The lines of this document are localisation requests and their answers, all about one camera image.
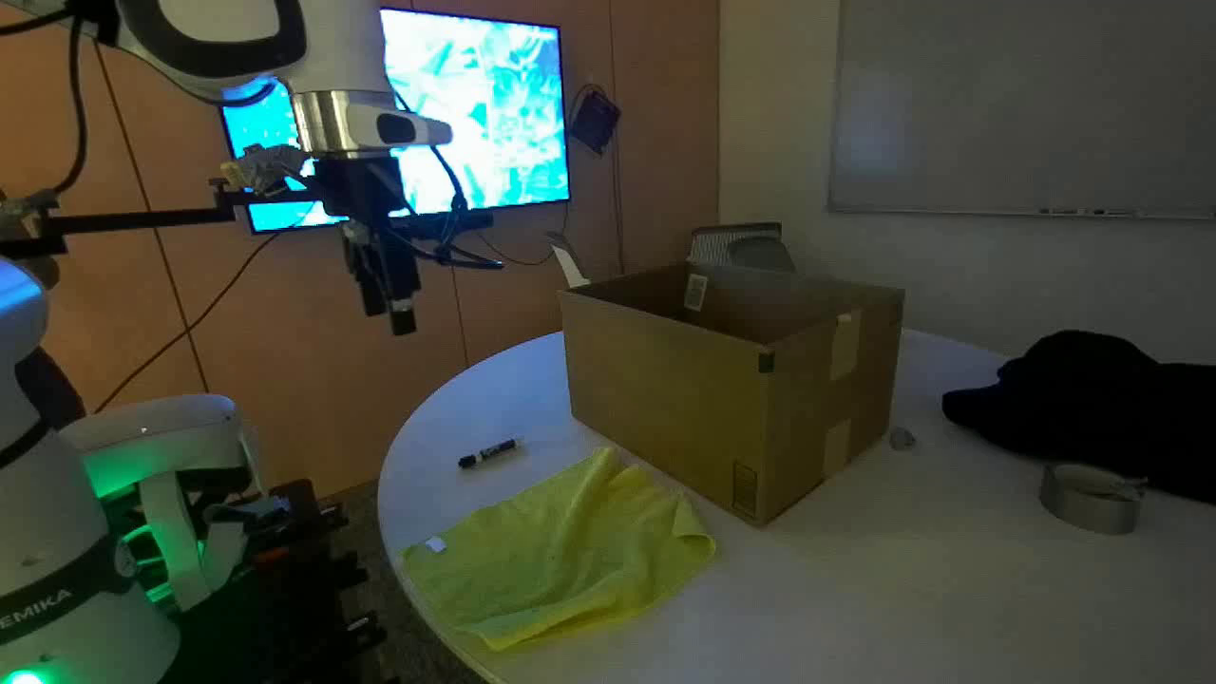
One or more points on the open cardboard box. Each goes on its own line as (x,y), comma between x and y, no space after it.
(687,394)

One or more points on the yellow microfibre towel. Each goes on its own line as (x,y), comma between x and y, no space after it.
(555,556)

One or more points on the grey tape roll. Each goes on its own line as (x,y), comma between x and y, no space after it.
(1088,497)

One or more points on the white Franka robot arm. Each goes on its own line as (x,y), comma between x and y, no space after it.
(49,544)

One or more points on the wall monitor screen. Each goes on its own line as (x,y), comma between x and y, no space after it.
(494,115)

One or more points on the grey chair backrest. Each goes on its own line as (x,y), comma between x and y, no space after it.
(746,248)

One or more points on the wall whiteboard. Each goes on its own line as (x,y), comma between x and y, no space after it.
(1027,101)

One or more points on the black camera mount rod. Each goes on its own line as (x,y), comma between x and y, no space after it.
(127,220)

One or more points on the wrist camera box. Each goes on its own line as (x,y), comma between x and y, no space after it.
(410,125)

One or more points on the black wall device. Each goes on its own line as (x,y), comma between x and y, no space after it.
(593,120)

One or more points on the black cloth bundle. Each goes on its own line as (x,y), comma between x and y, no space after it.
(1088,401)

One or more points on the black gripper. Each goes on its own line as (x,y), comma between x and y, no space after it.
(365,190)

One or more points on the black marker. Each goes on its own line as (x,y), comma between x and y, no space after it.
(486,454)

